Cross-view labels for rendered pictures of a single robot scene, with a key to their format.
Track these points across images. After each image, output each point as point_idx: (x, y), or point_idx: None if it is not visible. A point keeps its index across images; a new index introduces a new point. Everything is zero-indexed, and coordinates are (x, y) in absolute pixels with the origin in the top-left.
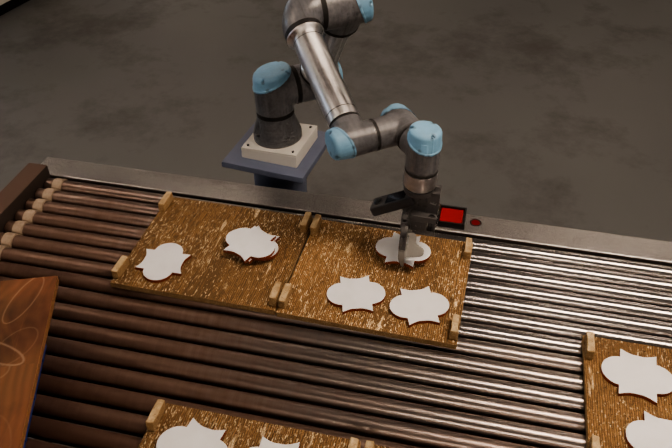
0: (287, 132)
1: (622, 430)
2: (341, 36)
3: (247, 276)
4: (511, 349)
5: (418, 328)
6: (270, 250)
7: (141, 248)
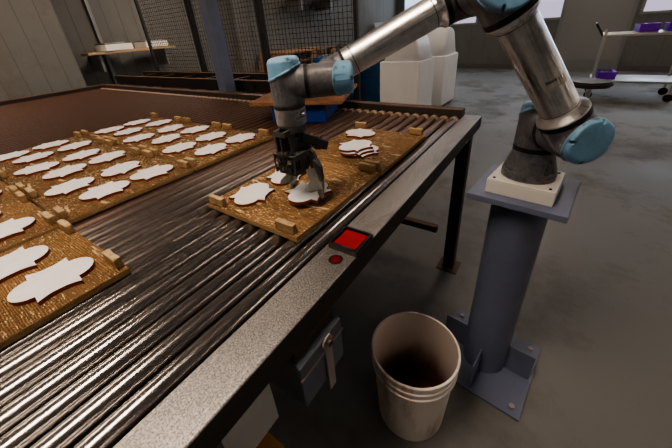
0: (514, 165)
1: (53, 250)
2: (483, 29)
3: (333, 150)
4: (177, 230)
5: (236, 192)
6: (343, 149)
7: (376, 130)
